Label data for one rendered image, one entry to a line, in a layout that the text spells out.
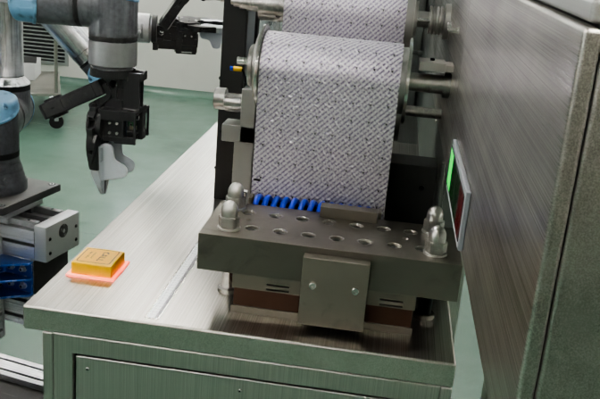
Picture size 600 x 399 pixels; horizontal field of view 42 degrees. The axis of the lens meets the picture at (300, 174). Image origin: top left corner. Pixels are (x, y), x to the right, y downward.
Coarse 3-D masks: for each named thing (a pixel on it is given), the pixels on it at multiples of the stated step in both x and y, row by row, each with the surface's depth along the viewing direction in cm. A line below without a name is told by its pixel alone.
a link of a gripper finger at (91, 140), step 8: (88, 128) 125; (88, 136) 124; (96, 136) 125; (88, 144) 124; (96, 144) 125; (88, 152) 125; (96, 152) 126; (88, 160) 126; (96, 160) 126; (96, 168) 127
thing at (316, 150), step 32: (256, 128) 135; (288, 128) 134; (320, 128) 134; (352, 128) 133; (384, 128) 132; (256, 160) 137; (288, 160) 136; (320, 160) 135; (352, 160) 134; (384, 160) 134; (256, 192) 138; (288, 192) 137; (320, 192) 137; (352, 192) 136; (384, 192) 135
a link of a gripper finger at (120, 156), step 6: (102, 138) 131; (102, 144) 130; (114, 144) 131; (120, 144) 130; (114, 150) 131; (120, 150) 131; (120, 156) 131; (126, 156) 131; (126, 162) 131; (132, 162) 131; (132, 168) 131; (108, 180) 132
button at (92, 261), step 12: (84, 252) 136; (96, 252) 136; (108, 252) 137; (120, 252) 137; (72, 264) 132; (84, 264) 132; (96, 264) 132; (108, 264) 132; (120, 264) 136; (96, 276) 132; (108, 276) 132
